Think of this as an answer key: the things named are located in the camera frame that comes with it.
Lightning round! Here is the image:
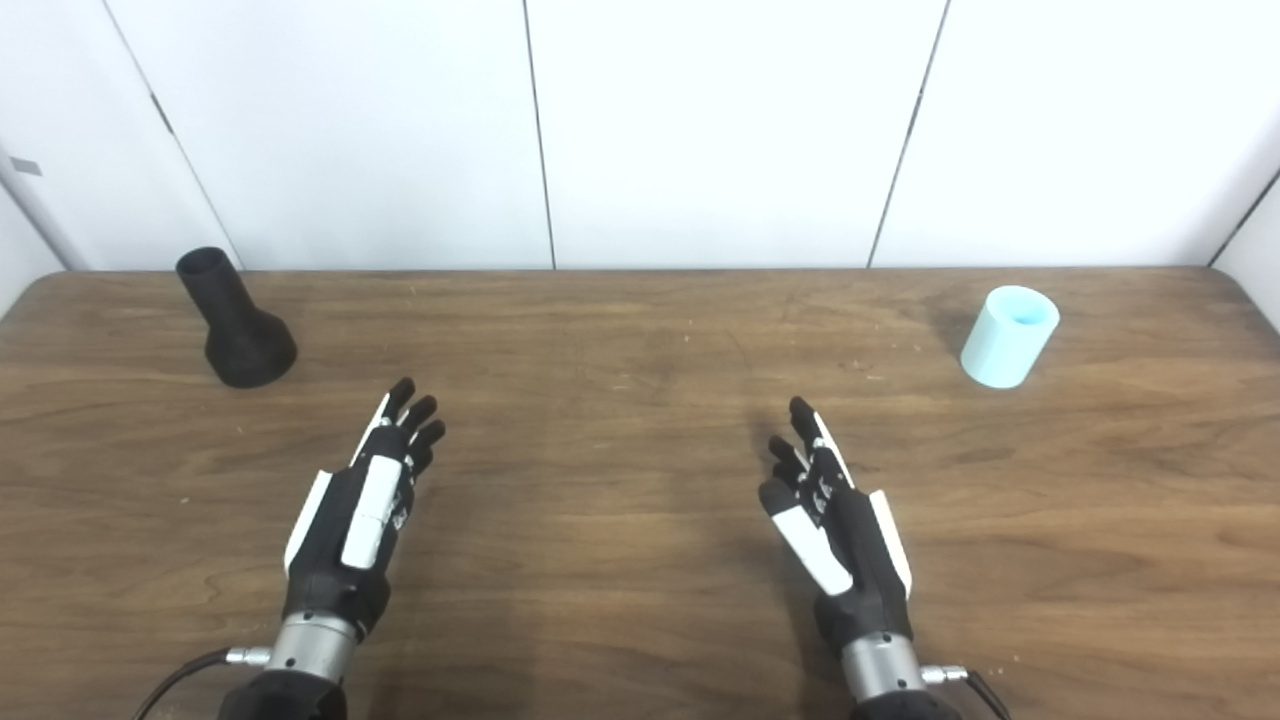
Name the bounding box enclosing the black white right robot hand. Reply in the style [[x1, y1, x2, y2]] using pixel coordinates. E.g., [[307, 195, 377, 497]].
[[757, 396, 914, 657]]

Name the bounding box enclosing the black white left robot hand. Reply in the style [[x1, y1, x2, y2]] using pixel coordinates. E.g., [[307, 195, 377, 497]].
[[284, 377, 447, 641]]

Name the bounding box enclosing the black flared nozzle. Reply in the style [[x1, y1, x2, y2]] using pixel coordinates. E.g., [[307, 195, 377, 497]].
[[176, 247, 299, 389]]

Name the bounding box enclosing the light blue cylinder cup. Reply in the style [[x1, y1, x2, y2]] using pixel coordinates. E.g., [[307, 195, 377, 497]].
[[960, 285, 1061, 390]]

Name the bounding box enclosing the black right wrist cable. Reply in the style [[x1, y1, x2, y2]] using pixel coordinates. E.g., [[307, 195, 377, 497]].
[[920, 664, 1013, 720]]

